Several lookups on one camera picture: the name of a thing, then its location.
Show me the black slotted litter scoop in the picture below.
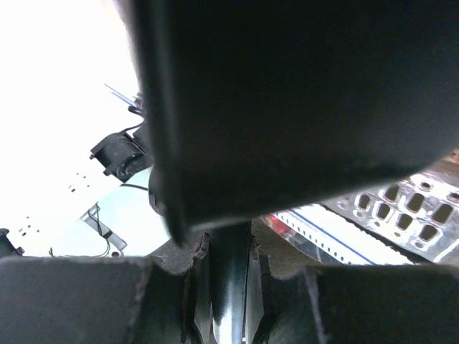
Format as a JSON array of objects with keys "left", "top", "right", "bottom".
[{"left": 123, "top": 1, "right": 458, "bottom": 252}]

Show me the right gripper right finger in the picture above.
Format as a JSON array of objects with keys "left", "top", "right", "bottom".
[{"left": 250, "top": 249, "right": 458, "bottom": 343}]

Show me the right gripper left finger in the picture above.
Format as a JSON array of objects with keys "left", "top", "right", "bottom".
[{"left": 1, "top": 234, "right": 211, "bottom": 343}]

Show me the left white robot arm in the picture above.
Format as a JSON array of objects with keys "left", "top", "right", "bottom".
[{"left": 90, "top": 87, "right": 164, "bottom": 216}]

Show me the brown translucent litter box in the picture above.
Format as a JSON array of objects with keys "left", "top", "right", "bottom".
[{"left": 262, "top": 160, "right": 458, "bottom": 266}]

